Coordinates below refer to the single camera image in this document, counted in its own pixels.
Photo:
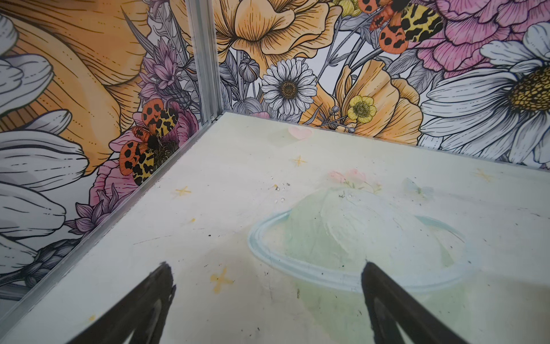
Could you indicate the left aluminium corner post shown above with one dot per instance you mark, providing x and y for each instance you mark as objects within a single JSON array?
[{"x": 202, "y": 25}]

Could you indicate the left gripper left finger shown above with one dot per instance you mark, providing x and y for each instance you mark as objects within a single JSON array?
[{"x": 140, "y": 316}]

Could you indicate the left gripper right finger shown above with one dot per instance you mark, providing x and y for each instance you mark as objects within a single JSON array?
[{"x": 392, "y": 309}]

